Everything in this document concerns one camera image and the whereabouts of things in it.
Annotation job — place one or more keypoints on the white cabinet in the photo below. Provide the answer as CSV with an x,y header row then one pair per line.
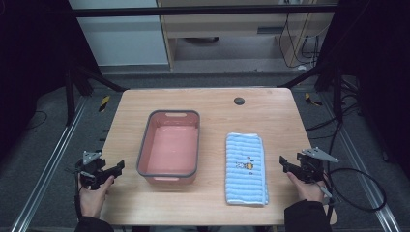
x,y
122,38

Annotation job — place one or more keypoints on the light wooden desk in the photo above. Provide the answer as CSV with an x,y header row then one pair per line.
x,y
225,27

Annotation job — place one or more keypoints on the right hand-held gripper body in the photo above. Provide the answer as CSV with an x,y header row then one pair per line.
x,y
311,169

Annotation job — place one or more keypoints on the person's right hand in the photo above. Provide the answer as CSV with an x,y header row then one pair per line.
x,y
307,191

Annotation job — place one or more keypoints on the metal floor rail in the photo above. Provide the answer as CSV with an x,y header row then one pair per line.
x,y
48,164
357,161

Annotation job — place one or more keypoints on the dark curtain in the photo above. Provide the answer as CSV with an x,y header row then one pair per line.
x,y
29,64
380,64

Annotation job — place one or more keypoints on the round table grommet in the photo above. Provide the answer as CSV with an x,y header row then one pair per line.
x,y
239,101

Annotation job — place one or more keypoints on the person's left hand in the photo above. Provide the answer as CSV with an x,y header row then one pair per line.
x,y
92,201

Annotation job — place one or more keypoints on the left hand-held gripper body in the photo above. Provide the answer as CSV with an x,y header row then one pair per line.
x,y
92,170

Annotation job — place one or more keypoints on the pink basin with grey rim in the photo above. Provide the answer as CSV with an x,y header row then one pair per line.
x,y
172,148

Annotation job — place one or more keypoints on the yellow black striped tape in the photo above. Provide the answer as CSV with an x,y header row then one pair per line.
x,y
311,100
104,103

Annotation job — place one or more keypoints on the black metal stand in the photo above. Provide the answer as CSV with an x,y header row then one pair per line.
x,y
336,93
70,96

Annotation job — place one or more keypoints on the blue striped towel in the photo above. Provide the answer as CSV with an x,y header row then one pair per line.
x,y
245,180

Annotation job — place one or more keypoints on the black horizontal frame bar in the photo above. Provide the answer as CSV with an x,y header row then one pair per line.
x,y
193,11

